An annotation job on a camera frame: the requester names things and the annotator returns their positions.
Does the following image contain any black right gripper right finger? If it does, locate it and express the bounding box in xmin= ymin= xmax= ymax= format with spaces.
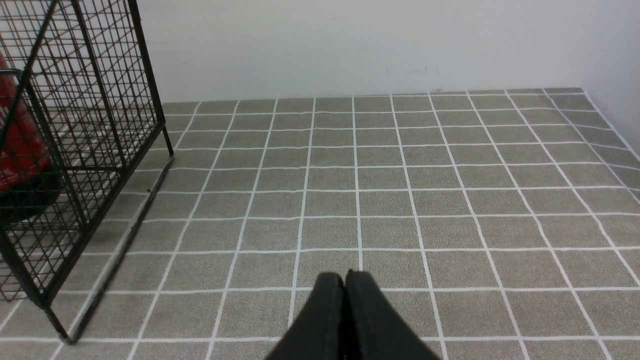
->
xmin=345 ymin=269 xmax=440 ymax=360

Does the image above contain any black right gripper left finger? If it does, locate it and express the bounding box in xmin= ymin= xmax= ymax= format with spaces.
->
xmin=266 ymin=272 xmax=345 ymax=360

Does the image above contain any red label soy sauce bottle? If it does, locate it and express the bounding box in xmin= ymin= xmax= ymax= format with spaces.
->
xmin=0 ymin=57 xmax=63 ymax=224

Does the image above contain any grey checkered tablecloth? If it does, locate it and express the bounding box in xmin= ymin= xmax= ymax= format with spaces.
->
xmin=1 ymin=88 xmax=639 ymax=360

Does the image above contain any black wire mesh rack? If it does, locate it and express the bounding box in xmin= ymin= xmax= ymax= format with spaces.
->
xmin=1 ymin=0 xmax=174 ymax=346

